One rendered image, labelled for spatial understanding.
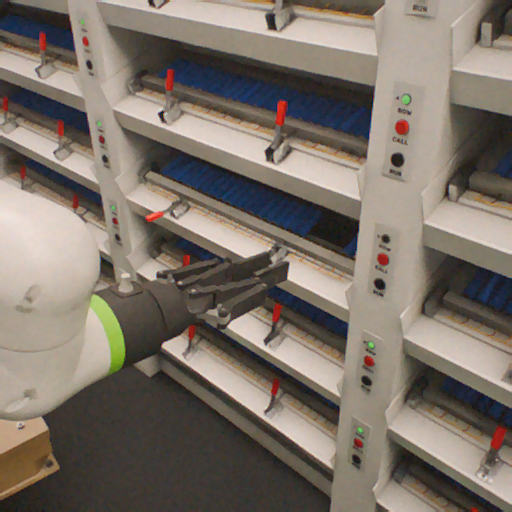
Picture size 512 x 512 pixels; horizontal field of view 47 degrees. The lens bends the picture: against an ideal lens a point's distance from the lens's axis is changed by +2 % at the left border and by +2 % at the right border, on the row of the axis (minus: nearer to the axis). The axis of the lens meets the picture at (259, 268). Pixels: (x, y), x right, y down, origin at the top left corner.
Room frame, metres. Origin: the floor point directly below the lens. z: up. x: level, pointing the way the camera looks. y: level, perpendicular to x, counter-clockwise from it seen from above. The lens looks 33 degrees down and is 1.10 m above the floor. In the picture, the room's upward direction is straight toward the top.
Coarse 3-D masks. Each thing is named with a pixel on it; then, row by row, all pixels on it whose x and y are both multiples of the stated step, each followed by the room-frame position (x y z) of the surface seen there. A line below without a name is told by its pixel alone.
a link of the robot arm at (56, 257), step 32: (0, 192) 0.44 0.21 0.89; (0, 224) 0.40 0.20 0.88; (32, 224) 0.40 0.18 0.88; (64, 224) 0.42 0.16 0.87; (0, 256) 0.38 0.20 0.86; (32, 256) 0.38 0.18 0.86; (64, 256) 0.39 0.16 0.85; (96, 256) 0.42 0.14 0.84; (0, 288) 0.37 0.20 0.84; (32, 288) 0.38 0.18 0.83; (64, 288) 0.38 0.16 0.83; (0, 320) 0.37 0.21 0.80; (32, 320) 0.38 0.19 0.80; (64, 320) 0.39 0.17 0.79; (32, 352) 0.38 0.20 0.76
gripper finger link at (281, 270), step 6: (276, 264) 0.68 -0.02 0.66; (282, 264) 0.68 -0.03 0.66; (288, 264) 0.69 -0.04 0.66; (258, 270) 0.65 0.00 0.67; (264, 270) 0.66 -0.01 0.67; (270, 270) 0.66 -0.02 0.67; (276, 270) 0.67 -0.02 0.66; (282, 270) 0.68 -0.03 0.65; (288, 270) 0.69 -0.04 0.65; (258, 276) 0.64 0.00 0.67; (264, 276) 0.65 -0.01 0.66; (282, 276) 0.68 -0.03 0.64
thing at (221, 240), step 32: (160, 160) 1.22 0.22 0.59; (128, 192) 1.16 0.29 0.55; (160, 192) 1.14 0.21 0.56; (160, 224) 1.09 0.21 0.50; (192, 224) 1.02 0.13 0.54; (224, 224) 1.00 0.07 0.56; (224, 256) 0.95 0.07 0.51; (288, 256) 0.88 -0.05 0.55; (288, 288) 0.84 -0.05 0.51; (320, 288) 0.79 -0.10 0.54; (352, 288) 0.74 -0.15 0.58
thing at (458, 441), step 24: (408, 384) 0.71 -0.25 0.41; (432, 384) 0.73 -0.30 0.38; (456, 384) 0.72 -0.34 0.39; (408, 408) 0.70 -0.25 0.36; (432, 408) 0.68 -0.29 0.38; (456, 408) 0.67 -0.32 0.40; (480, 408) 0.66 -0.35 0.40; (504, 408) 0.66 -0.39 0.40; (408, 432) 0.66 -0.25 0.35; (432, 432) 0.65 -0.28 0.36; (456, 432) 0.64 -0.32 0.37; (480, 432) 0.64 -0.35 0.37; (504, 432) 0.58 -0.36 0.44; (432, 456) 0.62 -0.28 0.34; (456, 456) 0.61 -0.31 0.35; (480, 456) 0.60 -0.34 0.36; (504, 456) 0.60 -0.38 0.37; (456, 480) 0.60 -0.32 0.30; (480, 480) 0.57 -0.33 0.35; (504, 480) 0.56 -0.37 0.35; (504, 504) 0.54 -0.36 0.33
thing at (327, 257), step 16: (160, 176) 1.15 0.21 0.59; (176, 192) 1.10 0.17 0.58; (192, 192) 1.08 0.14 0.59; (192, 208) 1.05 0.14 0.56; (208, 208) 1.03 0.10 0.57; (224, 208) 1.01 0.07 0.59; (240, 224) 0.97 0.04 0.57; (256, 224) 0.94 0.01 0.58; (256, 240) 0.92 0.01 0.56; (288, 240) 0.89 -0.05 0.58; (304, 240) 0.88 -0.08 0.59; (304, 256) 0.85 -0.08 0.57; (320, 256) 0.84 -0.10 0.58; (336, 256) 0.83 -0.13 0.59; (352, 272) 0.79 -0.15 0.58
